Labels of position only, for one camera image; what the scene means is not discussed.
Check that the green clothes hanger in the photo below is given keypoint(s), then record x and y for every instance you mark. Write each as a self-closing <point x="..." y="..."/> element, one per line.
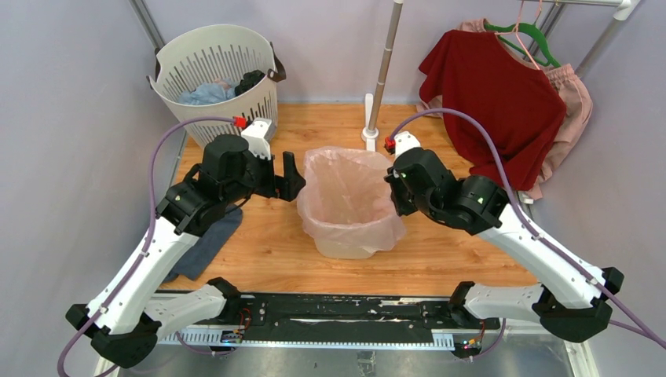
<point x="548" y="61"/>

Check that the pink plastic trash bag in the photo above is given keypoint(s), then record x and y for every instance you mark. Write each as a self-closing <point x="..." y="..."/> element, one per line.
<point x="346" y="199"/>

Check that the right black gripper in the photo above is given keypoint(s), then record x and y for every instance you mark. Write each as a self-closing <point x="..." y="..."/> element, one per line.
<point x="402" y="208"/>

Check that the corner aluminium profile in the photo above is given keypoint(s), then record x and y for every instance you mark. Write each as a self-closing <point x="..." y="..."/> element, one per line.
<point x="147" y="21"/>

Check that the white slotted laundry basket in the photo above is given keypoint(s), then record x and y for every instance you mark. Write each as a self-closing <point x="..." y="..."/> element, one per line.
<point x="207" y="54"/>

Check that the red t-shirt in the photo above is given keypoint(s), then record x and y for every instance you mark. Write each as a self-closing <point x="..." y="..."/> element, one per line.
<point x="473" y="73"/>

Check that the blue plastic bag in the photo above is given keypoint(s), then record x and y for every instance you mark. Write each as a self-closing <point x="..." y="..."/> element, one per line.
<point x="209" y="93"/>

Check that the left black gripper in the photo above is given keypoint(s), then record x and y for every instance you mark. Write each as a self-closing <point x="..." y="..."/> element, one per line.
<point x="286" y="185"/>

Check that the pink clothes hanger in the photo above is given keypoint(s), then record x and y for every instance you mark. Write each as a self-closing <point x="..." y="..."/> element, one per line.
<point x="519" y="28"/>

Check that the aluminium frame rail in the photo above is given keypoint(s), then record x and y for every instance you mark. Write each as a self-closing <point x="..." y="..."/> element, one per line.
<point x="214" y="340"/>

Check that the grey-blue cloth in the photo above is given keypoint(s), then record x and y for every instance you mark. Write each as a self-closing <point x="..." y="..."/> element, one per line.
<point x="196" y="259"/>

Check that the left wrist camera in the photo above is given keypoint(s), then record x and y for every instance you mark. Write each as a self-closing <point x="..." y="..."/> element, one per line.
<point x="257" y="135"/>

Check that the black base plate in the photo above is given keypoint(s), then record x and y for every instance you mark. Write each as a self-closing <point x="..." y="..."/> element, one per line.
<point x="346" y="319"/>

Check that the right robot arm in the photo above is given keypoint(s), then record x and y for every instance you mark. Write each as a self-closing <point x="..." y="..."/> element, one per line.
<point x="569" y="298"/>

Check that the beige plastic trash bin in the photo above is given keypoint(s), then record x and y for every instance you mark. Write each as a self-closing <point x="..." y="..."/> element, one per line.
<point x="331" y="249"/>

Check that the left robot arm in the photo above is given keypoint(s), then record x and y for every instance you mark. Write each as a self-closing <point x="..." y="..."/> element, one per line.
<point x="121" y="323"/>

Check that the right rack pole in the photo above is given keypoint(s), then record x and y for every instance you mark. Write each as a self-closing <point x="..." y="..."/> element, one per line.
<point x="549" y="12"/>

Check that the pink garment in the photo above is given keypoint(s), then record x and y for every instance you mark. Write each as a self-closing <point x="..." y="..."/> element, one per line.
<point x="578" y="104"/>

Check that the black plastic bag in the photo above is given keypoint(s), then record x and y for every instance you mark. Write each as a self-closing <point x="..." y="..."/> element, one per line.
<point x="248" y="81"/>

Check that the clothes rack pole with foot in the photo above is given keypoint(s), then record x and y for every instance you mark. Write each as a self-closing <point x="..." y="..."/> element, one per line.
<point x="373" y="101"/>

